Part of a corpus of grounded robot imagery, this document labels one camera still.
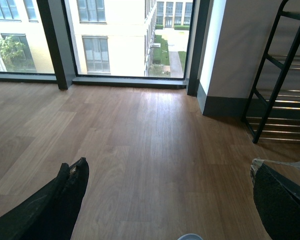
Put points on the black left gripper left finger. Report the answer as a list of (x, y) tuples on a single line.
[(51, 212)]

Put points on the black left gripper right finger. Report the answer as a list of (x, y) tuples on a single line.
[(277, 199)]

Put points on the light blue slide sandal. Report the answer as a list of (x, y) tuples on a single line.
[(190, 236)]

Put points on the black metal shoe rack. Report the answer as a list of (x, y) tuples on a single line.
[(284, 69)]

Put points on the dark window frame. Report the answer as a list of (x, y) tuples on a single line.
[(129, 43)]

